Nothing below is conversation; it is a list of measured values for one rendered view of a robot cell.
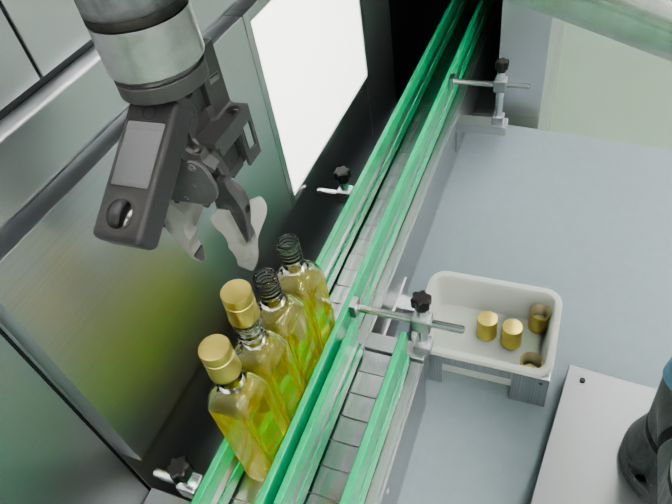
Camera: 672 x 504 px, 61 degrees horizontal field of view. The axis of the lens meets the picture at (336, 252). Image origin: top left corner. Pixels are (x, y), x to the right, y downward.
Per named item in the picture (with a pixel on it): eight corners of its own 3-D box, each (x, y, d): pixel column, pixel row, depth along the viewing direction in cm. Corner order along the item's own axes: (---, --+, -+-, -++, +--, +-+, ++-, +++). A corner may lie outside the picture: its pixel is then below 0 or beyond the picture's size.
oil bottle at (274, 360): (280, 404, 85) (243, 316, 70) (315, 414, 83) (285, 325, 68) (264, 439, 81) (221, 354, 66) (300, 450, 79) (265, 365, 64)
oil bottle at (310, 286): (311, 340, 92) (283, 248, 77) (343, 349, 90) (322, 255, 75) (296, 369, 89) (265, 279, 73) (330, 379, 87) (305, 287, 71)
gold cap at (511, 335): (523, 335, 100) (525, 320, 97) (519, 352, 98) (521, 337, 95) (502, 331, 101) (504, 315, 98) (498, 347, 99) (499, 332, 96)
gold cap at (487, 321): (498, 327, 102) (499, 311, 99) (495, 343, 100) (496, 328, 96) (478, 323, 103) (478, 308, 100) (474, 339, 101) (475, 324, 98)
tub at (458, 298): (434, 297, 110) (433, 267, 104) (557, 321, 103) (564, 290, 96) (409, 373, 100) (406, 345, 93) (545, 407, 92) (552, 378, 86)
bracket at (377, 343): (375, 353, 96) (371, 328, 91) (430, 366, 93) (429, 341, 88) (368, 371, 94) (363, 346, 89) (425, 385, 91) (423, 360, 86)
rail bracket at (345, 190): (328, 214, 113) (316, 159, 103) (361, 219, 110) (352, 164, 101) (320, 228, 110) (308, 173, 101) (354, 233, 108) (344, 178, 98)
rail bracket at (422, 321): (360, 326, 92) (350, 274, 83) (465, 349, 86) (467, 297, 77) (353, 341, 90) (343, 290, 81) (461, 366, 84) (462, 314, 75)
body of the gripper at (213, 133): (266, 157, 55) (231, 35, 46) (224, 218, 49) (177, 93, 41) (197, 149, 57) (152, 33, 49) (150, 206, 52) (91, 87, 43)
